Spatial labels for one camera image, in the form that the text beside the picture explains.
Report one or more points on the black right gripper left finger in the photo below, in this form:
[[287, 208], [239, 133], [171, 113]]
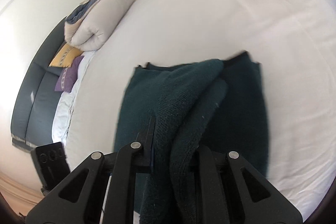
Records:
[[101, 189]]

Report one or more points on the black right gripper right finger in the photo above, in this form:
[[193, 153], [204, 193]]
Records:
[[230, 190]]

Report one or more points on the dark green knit sweater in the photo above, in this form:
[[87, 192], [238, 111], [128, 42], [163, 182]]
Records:
[[216, 103]]

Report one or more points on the white pillow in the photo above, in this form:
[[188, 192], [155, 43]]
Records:
[[64, 110]]

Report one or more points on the grey upholstered headboard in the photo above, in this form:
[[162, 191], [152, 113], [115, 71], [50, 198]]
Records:
[[36, 103]]

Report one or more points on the purple patterned cushion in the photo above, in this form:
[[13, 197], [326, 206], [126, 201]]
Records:
[[68, 76]]

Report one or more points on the yellow patterned cushion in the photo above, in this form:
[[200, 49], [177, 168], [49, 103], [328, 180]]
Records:
[[65, 57]]

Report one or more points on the beige folded duvet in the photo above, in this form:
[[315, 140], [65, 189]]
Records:
[[90, 25]]

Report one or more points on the white bed mattress sheet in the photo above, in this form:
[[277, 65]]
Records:
[[293, 40]]

